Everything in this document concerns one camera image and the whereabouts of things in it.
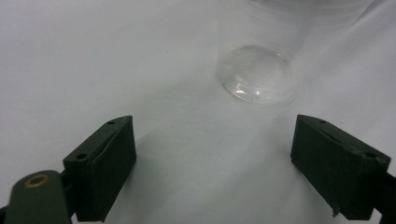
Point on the clear plastic cup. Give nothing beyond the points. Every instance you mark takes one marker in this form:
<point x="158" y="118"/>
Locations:
<point x="258" y="62"/>

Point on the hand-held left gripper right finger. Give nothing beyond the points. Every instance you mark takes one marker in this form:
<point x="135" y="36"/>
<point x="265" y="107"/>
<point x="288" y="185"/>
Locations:
<point x="336" y="168"/>

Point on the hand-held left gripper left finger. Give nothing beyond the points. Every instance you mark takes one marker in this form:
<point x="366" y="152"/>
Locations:
<point x="102" y="168"/>

